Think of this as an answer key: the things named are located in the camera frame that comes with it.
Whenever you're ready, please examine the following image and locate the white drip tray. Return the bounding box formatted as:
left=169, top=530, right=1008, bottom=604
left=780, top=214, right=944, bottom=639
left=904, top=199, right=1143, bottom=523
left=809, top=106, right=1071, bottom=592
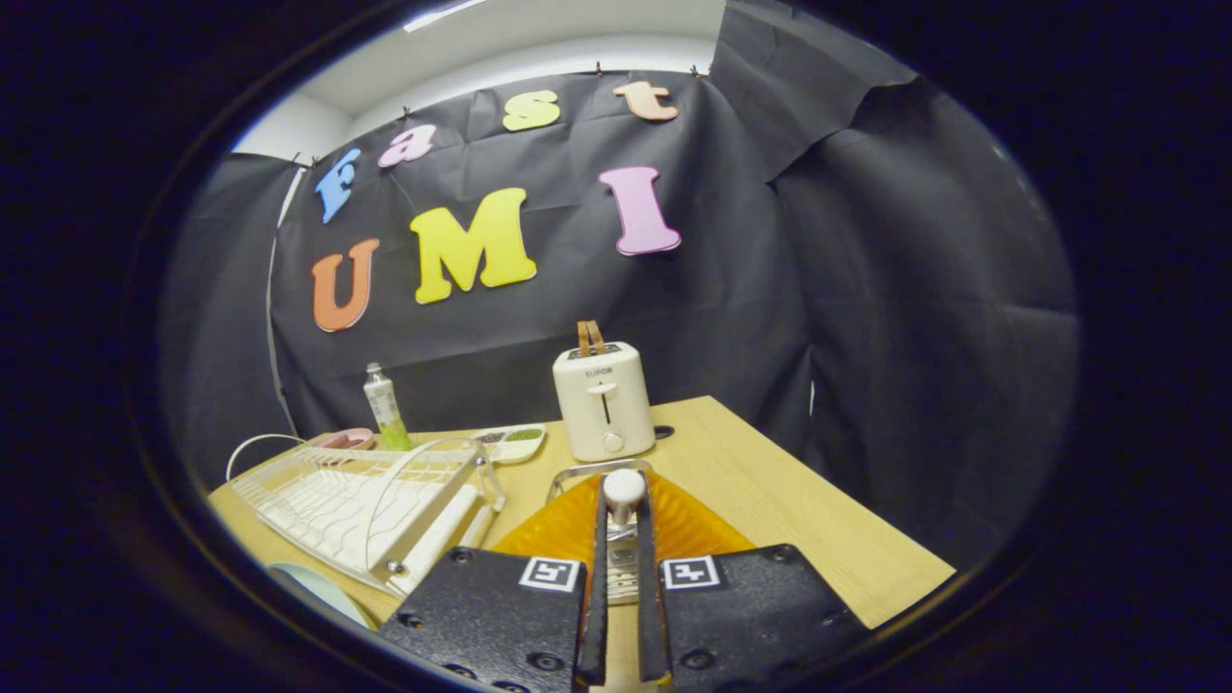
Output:
left=258, top=460, right=482, bottom=578

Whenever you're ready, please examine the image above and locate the white divided snack tray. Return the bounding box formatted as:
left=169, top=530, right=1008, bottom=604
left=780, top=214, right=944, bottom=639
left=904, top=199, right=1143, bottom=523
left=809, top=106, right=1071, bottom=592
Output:
left=472, top=423, right=547, bottom=465

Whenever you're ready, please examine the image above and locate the black backdrop cloth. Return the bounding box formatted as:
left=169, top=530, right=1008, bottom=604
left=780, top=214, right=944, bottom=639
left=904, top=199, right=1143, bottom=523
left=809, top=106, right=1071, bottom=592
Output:
left=159, top=0, right=1079, bottom=569

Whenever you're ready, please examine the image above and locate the white wire dish rack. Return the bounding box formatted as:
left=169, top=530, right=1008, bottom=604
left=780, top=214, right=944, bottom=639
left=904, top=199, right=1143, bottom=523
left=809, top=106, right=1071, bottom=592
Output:
left=231, top=438, right=508, bottom=598

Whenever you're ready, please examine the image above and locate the pink-handled spoon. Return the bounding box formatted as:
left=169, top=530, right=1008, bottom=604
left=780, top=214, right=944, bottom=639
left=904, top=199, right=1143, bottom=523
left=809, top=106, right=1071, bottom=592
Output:
left=603, top=469, right=648, bottom=528

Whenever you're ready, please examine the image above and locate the cream toaster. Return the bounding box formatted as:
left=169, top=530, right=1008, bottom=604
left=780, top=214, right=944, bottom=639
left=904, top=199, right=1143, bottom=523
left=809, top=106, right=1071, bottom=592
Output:
left=552, top=342, right=656, bottom=463

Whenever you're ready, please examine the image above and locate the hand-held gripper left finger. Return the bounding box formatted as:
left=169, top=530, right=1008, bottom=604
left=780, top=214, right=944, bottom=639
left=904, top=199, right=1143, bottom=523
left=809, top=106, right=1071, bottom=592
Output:
left=378, top=476, right=609, bottom=693

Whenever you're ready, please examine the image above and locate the green drink bottle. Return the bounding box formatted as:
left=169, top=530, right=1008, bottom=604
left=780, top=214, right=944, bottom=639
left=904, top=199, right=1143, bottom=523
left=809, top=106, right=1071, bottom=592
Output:
left=363, top=363, right=413, bottom=451

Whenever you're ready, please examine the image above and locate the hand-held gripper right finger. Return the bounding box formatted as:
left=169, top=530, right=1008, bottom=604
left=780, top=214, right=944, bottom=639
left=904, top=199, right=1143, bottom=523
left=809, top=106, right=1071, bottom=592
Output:
left=635, top=472, right=872, bottom=689

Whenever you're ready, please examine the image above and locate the ceiling light panel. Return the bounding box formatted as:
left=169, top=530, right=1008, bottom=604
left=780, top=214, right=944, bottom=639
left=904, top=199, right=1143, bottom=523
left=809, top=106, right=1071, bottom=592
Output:
left=404, top=0, right=487, bottom=32

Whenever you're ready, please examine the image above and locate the pale green plate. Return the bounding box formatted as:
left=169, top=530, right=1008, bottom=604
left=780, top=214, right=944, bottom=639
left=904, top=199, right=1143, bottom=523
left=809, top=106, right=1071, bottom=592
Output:
left=268, top=563, right=372, bottom=631

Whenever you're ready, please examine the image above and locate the metal wire basket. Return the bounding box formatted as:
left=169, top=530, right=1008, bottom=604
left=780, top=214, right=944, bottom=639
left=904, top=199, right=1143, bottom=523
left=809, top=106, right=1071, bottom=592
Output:
left=547, top=459, right=655, bottom=605

